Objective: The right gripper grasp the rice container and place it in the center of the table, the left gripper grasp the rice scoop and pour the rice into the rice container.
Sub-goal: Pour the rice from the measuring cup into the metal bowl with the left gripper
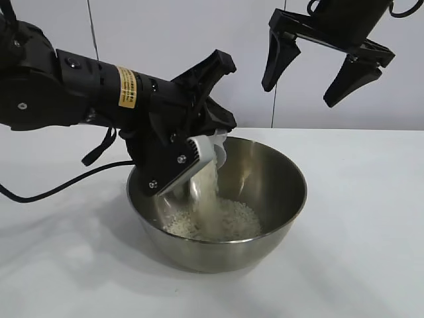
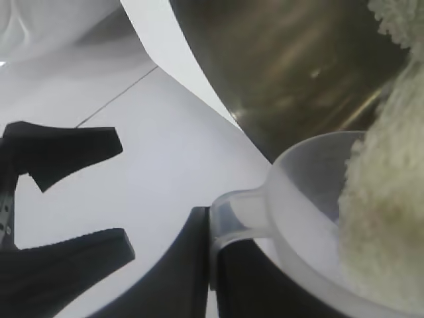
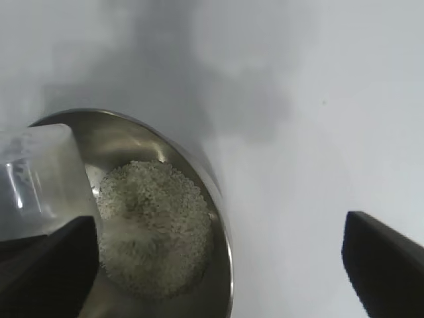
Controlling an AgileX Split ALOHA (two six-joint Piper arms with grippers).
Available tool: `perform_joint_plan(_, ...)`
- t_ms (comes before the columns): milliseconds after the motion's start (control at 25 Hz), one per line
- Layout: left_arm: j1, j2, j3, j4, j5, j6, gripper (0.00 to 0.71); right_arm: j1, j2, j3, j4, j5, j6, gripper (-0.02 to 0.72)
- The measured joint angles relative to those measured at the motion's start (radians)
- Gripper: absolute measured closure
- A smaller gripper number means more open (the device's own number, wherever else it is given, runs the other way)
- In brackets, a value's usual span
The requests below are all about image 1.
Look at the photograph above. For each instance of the stainless steel mixing bowl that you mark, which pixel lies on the stainless steel mixing bowl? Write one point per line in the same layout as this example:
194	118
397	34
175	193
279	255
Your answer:
275	212

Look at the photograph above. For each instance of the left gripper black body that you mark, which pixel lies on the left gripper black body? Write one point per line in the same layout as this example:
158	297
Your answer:
175	99

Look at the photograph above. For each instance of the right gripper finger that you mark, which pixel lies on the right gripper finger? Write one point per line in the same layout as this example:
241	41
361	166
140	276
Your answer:
278	63
351	83

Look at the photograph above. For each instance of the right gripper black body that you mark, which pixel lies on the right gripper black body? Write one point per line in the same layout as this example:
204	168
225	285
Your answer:
344	23

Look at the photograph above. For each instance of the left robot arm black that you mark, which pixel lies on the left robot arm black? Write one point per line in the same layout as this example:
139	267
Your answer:
49	86

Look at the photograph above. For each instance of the clear plastic measuring cup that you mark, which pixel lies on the clear plastic measuring cup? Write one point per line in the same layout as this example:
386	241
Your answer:
212	165

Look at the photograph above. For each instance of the white rice grains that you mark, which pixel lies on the white rice grains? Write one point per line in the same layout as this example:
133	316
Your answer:
232	218

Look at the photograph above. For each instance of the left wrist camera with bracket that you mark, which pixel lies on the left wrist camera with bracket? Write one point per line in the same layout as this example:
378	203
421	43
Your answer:
179	165

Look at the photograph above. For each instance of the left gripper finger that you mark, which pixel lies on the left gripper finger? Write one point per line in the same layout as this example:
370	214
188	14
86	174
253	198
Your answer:
220	116

